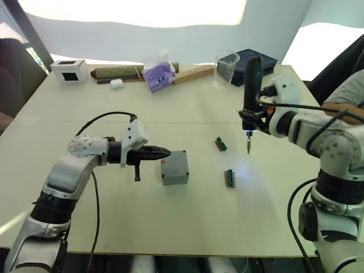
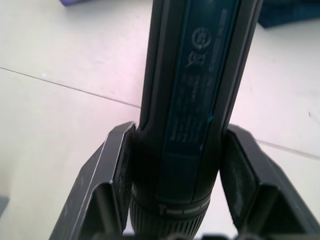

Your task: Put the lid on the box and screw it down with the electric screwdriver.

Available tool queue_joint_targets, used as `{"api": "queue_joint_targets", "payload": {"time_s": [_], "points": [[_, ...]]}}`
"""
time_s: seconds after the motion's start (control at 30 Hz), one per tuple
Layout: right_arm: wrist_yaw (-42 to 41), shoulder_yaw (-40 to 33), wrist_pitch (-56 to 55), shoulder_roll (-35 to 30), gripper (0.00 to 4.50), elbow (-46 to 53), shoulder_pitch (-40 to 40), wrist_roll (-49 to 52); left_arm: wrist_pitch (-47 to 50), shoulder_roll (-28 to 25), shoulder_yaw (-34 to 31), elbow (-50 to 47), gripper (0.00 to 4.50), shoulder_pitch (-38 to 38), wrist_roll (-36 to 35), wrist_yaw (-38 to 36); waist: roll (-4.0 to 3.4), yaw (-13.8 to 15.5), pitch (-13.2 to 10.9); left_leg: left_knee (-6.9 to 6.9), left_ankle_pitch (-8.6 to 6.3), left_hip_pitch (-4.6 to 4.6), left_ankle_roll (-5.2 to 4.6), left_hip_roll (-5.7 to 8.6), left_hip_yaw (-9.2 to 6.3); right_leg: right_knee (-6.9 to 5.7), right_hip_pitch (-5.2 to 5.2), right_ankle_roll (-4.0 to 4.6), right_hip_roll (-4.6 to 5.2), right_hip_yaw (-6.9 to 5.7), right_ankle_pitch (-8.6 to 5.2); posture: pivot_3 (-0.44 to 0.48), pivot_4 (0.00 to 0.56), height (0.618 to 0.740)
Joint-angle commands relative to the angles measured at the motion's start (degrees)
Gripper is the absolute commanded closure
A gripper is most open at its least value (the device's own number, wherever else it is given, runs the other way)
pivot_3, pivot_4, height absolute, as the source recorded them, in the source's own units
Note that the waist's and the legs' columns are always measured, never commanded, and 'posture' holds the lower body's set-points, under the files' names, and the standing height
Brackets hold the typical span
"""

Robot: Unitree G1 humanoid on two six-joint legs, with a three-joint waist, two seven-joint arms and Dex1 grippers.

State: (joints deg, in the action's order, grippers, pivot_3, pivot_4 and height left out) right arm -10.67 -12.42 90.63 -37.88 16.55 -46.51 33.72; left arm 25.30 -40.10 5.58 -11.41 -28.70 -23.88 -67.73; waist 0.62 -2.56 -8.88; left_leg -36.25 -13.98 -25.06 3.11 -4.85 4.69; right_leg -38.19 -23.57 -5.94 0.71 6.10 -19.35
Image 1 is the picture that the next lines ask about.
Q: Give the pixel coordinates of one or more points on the rolled brown mat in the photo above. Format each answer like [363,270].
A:
[119,71]

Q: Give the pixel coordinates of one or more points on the dark wooden stick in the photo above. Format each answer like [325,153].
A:
[128,80]

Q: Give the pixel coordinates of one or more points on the bystander grey shirt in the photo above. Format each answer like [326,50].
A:
[348,91]

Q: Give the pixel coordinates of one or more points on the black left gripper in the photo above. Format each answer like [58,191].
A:
[133,159]

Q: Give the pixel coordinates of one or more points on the black window post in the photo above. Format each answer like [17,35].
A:
[31,31]

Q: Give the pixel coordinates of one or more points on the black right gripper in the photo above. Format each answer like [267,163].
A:
[266,92]

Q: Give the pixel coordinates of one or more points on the small green screw strip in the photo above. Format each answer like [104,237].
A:
[229,178]
[221,143]

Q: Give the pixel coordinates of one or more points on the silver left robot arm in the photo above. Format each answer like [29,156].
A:
[62,170]

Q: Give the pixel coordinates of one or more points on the clear plastic beaker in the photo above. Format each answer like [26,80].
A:
[226,68]

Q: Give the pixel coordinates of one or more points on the white earbud case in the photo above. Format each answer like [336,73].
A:
[116,84]

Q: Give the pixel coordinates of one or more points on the light wooden block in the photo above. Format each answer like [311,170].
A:
[193,74]

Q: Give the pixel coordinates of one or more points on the white box with black window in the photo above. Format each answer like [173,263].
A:
[68,71]

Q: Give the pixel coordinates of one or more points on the grey rounded shape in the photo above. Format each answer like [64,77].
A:
[221,266]
[144,265]

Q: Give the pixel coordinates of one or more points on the grey plastic junction box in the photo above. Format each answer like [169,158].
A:
[174,167]

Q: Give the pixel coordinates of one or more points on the dark blue case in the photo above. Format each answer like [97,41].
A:
[264,64]

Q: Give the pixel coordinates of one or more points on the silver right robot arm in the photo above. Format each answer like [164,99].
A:
[335,159]

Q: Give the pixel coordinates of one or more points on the bystander bare forearm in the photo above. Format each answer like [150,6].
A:
[338,109]

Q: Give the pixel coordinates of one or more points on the black electric screwdriver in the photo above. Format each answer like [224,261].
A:
[253,82]

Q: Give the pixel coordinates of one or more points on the purple tissue pack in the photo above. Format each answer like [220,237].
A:
[157,75]

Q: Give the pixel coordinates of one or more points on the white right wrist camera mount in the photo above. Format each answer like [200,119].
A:
[287,88]

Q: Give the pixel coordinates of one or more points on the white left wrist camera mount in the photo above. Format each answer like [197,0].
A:
[136,130]

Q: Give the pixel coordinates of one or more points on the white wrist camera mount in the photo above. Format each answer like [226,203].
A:
[287,88]
[136,130]

